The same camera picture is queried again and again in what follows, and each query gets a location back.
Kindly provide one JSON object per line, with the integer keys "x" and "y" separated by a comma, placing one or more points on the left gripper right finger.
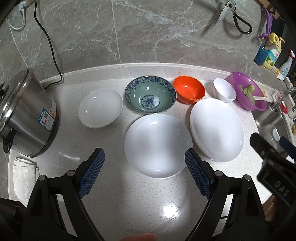
{"x": 200, "y": 172}

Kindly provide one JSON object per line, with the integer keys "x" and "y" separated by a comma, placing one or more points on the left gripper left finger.
{"x": 92, "y": 167}

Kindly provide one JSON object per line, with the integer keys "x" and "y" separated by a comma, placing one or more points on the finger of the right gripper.
{"x": 288, "y": 147}
{"x": 260, "y": 145}

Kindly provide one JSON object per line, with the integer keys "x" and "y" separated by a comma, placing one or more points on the large white plate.
{"x": 155, "y": 145}
{"x": 217, "y": 130}

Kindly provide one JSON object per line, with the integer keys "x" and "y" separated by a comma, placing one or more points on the white shallow bowl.
{"x": 100, "y": 108}

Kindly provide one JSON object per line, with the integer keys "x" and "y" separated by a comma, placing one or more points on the small white bowl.
{"x": 223, "y": 90}

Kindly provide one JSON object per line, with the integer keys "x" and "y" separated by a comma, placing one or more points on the orange plastic bowl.
{"x": 189, "y": 90}

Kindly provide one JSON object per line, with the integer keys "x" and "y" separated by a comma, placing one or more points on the blue floral green bowl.
{"x": 150, "y": 94}

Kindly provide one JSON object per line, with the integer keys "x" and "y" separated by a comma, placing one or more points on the person right hand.
{"x": 270, "y": 214}

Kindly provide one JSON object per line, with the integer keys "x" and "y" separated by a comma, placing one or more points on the person left hand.
{"x": 142, "y": 237}

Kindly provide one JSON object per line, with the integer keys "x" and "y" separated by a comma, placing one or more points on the stainless steel sink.
{"x": 273, "y": 126}

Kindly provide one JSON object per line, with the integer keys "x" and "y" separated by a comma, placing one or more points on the chrome sink faucet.
{"x": 275, "y": 106}

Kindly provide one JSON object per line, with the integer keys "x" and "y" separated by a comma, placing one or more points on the white plastic spoon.
{"x": 262, "y": 98}

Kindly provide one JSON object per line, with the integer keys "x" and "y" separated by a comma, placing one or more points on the green vegetable piece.
{"x": 248, "y": 92}

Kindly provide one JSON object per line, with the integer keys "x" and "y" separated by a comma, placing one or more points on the white folded cloth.
{"x": 25, "y": 175}

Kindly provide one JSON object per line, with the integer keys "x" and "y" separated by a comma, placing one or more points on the white spray bottle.
{"x": 285, "y": 67}

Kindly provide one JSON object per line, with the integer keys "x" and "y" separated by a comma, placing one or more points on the purple plastic basin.
{"x": 237, "y": 79}

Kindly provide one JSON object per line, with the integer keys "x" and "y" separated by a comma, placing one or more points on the stainless steel rice cooker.
{"x": 29, "y": 116}

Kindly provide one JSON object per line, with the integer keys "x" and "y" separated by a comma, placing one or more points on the yellow dish soap bottle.
{"x": 273, "y": 50}

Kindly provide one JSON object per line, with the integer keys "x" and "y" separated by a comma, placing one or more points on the purple hanging utensil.
{"x": 269, "y": 21}

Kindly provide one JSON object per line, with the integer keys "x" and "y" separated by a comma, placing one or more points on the kitchen scissors black handle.
{"x": 230, "y": 7}

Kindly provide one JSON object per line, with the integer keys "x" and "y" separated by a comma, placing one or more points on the wall power socket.
{"x": 22, "y": 5}

